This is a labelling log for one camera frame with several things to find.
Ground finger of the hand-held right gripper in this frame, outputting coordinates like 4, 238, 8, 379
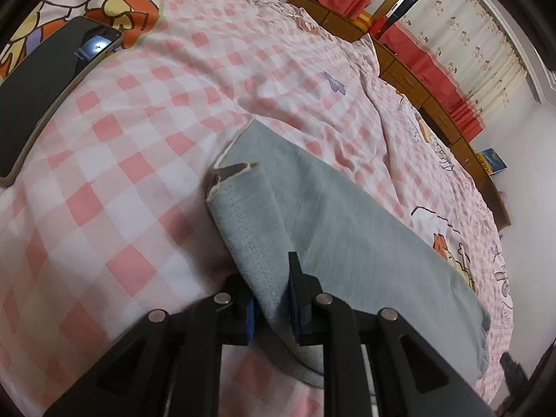
499, 351, 530, 406

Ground grey pants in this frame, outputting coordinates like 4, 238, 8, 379
206, 119, 492, 384

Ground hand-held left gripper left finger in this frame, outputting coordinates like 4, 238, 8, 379
42, 273, 258, 417

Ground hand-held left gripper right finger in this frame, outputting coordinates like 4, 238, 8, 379
287, 251, 497, 417

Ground long wooden drawer cabinet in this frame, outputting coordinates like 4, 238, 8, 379
287, 0, 512, 232

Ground red and white curtain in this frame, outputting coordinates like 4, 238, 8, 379
304, 0, 540, 142

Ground black smartphone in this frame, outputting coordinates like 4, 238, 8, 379
0, 15, 124, 190

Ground pink checked cartoon bed sheet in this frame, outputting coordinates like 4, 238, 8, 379
0, 0, 518, 417

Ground blue book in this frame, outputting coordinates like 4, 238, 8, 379
477, 148, 507, 177

